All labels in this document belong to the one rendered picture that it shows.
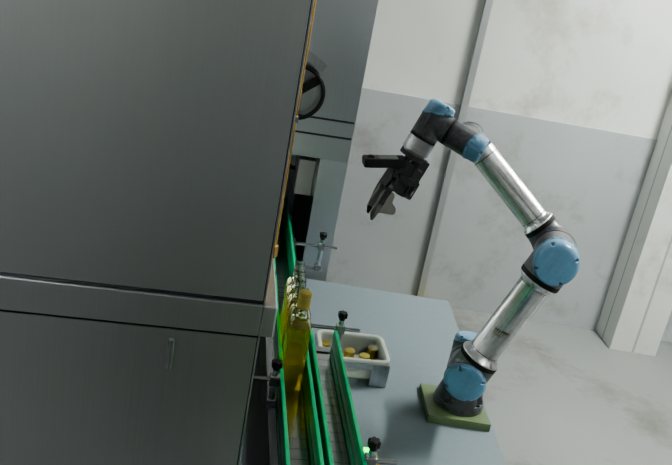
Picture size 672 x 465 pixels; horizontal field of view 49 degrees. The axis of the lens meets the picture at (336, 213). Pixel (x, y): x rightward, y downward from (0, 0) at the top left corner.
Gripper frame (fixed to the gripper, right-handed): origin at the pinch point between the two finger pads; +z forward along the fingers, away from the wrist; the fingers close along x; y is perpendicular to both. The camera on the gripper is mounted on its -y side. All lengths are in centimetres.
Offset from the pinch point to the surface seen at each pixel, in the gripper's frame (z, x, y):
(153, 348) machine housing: 22, -74, -45
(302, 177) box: 23, 98, 1
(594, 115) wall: -63, 224, 165
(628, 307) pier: 24, 193, 240
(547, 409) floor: 78, 119, 179
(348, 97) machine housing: -15, 88, -2
